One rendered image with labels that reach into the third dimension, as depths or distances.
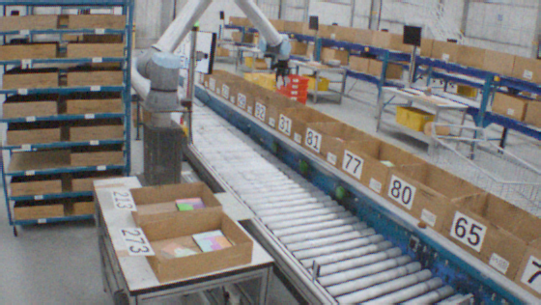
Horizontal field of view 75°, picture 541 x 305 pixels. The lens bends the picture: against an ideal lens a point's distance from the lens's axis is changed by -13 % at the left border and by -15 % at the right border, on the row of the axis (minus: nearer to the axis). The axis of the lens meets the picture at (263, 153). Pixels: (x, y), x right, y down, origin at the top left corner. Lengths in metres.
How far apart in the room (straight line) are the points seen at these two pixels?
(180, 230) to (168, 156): 0.55
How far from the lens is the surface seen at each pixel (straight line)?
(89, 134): 3.06
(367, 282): 1.63
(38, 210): 3.30
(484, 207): 2.00
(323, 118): 2.92
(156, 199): 2.02
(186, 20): 2.30
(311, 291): 1.56
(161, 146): 2.13
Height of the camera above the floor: 1.66
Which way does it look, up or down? 19 degrees down
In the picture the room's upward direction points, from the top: 6 degrees clockwise
